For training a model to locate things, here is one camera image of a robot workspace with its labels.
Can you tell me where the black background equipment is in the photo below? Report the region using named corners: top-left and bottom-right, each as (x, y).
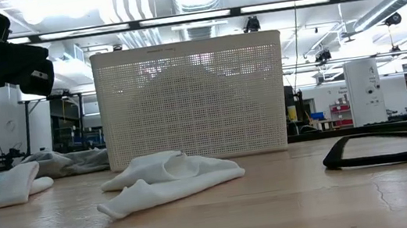
top-left (0, 134), bottom-right (28, 172)

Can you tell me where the red shelf rack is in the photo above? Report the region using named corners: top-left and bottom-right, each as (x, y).
top-left (327, 100), bottom-right (355, 130)

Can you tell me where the black table frame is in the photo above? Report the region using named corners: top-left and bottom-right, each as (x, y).
top-left (287, 119), bottom-right (407, 145)

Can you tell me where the black overhead light bar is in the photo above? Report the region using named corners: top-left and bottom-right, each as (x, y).
top-left (5, 0), bottom-right (366, 48)

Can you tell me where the grey cloth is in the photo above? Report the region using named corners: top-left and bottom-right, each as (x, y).
top-left (15, 141), bottom-right (112, 183)

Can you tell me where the black background workbench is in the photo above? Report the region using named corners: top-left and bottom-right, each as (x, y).
top-left (18, 88), bottom-right (106, 159)

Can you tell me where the black ceiling cable reel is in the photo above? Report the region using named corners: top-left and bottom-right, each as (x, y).
top-left (383, 11), bottom-right (404, 28)

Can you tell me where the plain white sock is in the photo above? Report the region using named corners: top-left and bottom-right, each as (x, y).
top-left (90, 141), bottom-right (251, 223)
top-left (26, 175), bottom-right (56, 196)

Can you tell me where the white blue striped sock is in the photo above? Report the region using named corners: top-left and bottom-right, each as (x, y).
top-left (0, 160), bottom-right (45, 211)

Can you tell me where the white perforated plastic basket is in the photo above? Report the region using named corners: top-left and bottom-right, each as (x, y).
top-left (87, 27), bottom-right (296, 175)

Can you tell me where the black camera on bar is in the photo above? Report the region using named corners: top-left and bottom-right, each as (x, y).
top-left (241, 14), bottom-right (262, 34)

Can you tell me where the black ceiling camera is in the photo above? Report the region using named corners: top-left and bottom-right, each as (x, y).
top-left (312, 48), bottom-right (334, 66)

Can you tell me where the white pillar with devices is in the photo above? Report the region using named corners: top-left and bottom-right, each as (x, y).
top-left (341, 56), bottom-right (390, 129)

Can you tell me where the thin hanging cable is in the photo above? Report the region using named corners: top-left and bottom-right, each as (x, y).
top-left (281, 0), bottom-right (311, 94)

